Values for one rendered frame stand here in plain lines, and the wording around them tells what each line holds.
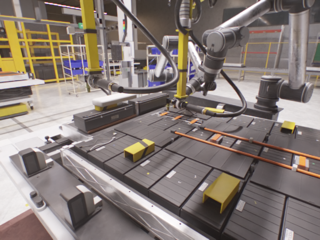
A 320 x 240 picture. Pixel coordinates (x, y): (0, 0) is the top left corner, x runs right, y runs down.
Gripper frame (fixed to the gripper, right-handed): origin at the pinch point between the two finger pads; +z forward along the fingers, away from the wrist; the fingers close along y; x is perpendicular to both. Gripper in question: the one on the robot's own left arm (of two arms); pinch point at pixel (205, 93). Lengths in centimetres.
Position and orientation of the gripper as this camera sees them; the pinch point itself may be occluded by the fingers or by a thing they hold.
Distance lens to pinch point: 123.0
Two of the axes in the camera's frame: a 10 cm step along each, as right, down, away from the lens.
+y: 7.9, -3.7, 4.9
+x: -6.1, -5.7, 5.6
